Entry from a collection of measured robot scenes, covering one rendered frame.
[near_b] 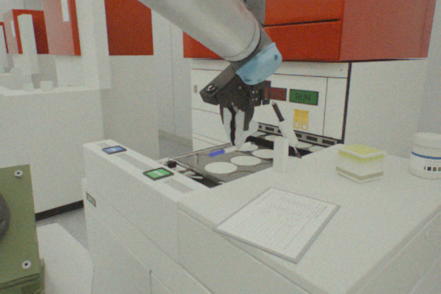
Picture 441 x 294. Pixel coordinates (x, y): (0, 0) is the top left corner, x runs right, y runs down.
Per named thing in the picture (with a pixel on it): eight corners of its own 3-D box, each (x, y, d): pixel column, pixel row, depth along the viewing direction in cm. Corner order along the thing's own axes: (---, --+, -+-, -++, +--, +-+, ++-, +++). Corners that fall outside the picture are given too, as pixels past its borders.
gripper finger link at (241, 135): (262, 147, 72) (263, 107, 69) (243, 153, 68) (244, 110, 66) (251, 145, 74) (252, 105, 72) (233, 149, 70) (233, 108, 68)
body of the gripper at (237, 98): (270, 107, 70) (274, 50, 67) (243, 112, 65) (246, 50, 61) (245, 102, 76) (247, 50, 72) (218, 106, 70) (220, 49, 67)
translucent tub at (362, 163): (357, 168, 80) (359, 142, 79) (383, 179, 74) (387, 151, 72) (334, 173, 77) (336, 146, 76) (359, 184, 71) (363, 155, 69)
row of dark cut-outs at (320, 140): (242, 125, 136) (242, 119, 136) (336, 147, 104) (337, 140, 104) (241, 125, 136) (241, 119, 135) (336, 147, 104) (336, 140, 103)
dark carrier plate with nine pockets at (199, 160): (245, 142, 130) (245, 140, 130) (319, 163, 105) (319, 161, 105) (173, 159, 108) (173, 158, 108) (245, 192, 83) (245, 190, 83)
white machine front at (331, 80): (195, 136, 168) (194, 58, 158) (340, 183, 108) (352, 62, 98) (191, 137, 166) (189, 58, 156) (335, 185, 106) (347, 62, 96)
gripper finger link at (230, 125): (249, 144, 75) (252, 105, 72) (230, 149, 71) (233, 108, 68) (239, 140, 77) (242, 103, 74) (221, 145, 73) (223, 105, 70)
